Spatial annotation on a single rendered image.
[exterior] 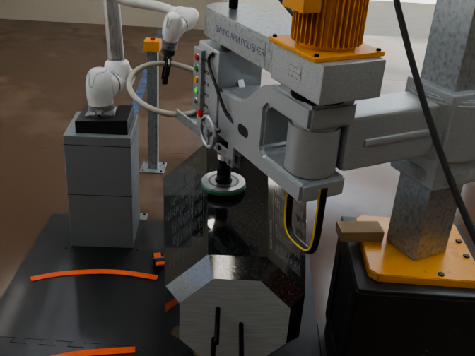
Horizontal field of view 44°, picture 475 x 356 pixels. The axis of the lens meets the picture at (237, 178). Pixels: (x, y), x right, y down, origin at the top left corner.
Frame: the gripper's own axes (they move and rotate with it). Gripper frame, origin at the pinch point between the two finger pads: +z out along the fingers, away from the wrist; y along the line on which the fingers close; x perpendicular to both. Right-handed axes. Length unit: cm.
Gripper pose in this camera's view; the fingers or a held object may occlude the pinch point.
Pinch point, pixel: (165, 77)
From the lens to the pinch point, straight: 357.5
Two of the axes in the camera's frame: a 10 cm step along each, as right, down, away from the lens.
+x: 9.6, 0.1, 2.8
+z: -2.1, 7.0, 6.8
